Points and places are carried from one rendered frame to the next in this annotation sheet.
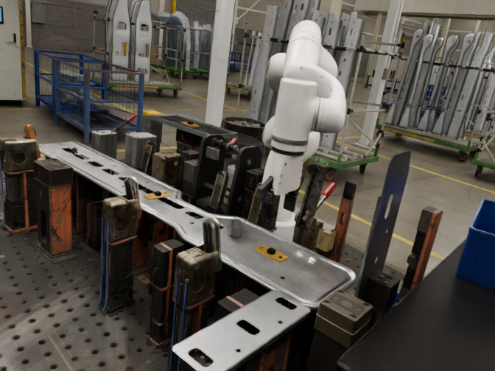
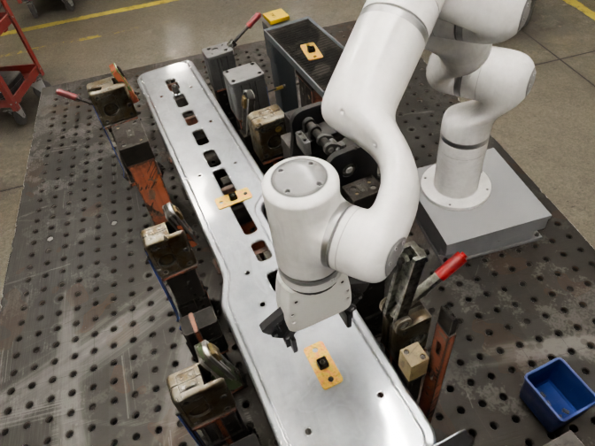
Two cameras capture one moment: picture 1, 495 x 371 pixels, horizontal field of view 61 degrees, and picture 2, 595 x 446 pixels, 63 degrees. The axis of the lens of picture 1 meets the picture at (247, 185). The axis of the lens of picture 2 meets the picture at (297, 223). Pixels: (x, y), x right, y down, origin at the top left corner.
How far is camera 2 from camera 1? 75 cm
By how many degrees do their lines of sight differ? 39
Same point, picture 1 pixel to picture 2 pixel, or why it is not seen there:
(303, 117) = (303, 255)
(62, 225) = (158, 200)
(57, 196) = (139, 173)
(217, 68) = not seen: outside the picture
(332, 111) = (353, 259)
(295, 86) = (274, 209)
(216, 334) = not seen: outside the picture
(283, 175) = (298, 313)
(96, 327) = (169, 350)
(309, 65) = (355, 109)
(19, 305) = (109, 303)
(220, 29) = not seen: outside the picture
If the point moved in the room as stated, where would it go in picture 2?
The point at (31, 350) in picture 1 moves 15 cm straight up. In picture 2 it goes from (102, 372) to (75, 342)
